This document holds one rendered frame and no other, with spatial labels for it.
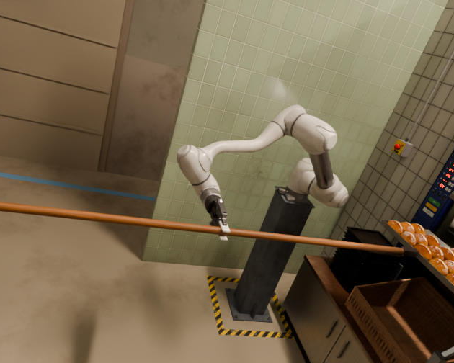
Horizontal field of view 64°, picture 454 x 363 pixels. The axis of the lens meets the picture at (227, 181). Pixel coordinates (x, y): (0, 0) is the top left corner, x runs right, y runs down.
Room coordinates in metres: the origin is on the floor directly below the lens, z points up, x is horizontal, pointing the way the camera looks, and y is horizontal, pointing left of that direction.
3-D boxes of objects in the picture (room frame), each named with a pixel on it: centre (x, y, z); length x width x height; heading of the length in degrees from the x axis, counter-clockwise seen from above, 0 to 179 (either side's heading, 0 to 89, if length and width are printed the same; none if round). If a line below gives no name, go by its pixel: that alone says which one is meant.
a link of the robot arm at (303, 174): (2.24, -0.47, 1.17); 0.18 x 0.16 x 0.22; 52
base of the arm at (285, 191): (2.24, -0.44, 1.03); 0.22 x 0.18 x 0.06; 109
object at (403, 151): (2.63, -1.12, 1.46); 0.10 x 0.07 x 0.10; 21
